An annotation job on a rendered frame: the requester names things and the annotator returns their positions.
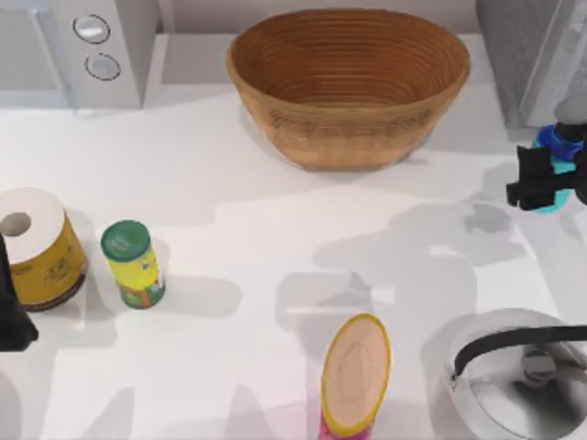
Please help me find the pale grey cabinet door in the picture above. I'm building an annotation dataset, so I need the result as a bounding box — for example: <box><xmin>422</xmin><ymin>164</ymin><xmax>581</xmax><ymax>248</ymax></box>
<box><xmin>517</xmin><ymin>0</ymin><xmax>587</xmax><ymax>127</ymax></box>

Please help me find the large round microwave knob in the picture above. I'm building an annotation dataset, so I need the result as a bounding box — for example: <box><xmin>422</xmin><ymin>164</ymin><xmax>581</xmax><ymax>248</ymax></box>
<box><xmin>72</xmin><ymin>14</ymin><xmax>112</xmax><ymax>45</ymax></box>

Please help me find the pale microwave oven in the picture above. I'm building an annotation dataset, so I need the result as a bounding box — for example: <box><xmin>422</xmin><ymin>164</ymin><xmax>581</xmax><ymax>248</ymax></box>
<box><xmin>0</xmin><ymin>0</ymin><xmax>160</xmax><ymax>111</ymax></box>

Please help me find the cyan bottle with blue cap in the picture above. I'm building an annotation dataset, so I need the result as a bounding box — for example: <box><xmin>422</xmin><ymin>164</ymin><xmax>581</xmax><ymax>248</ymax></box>
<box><xmin>531</xmin><ymin>124</ymin><xmax>586</xmax><ymax>215</ymax></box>

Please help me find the silver kettle with black handle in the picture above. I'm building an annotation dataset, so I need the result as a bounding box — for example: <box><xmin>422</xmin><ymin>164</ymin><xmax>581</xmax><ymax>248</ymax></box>
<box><xmin>446</xmin><ymin>308</ymin><xmax>587</xmax><ymax>440</ymax></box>

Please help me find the brown woven basket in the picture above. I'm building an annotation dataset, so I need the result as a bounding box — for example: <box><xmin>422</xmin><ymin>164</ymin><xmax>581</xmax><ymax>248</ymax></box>
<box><xmin>226</xmin><ymin>19</ymin><xmax>471</xmax><ymax>172</ymax></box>

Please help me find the toilet roll in yellow wrapper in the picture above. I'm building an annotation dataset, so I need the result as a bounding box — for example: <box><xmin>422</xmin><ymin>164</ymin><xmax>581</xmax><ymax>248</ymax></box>
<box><xmin>0</xmin><ymin>186</ymin><xmax>88</xmax><ymax>313</ymax></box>

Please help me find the pink and yellow can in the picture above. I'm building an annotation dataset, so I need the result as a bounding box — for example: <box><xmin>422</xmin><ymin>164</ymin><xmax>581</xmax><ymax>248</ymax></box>
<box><xmin>317</xmin><ymin>312</ymin><xmax>393</xmax><ymax>440</ymax></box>

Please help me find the small round microwave knob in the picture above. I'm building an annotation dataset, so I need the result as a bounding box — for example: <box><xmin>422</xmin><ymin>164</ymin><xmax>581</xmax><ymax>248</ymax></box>
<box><xmin>84</xmin><ymin>51</ymin><xmax>123</xmax><ymax>82</ymax></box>

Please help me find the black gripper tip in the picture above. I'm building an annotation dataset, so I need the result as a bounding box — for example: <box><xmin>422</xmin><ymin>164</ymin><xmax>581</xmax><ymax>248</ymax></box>
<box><xmin>0</xmin><ymin>232</ymin><xmax>40</xmax><ymax>354</ymax></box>

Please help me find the yellow can with green lid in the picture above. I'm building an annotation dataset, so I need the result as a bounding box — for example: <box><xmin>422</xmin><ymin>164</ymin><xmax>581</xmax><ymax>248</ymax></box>
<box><xmin>100</xmin><ymin>219</ymin><xmax>167</xmax><ymax>311</ymax></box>

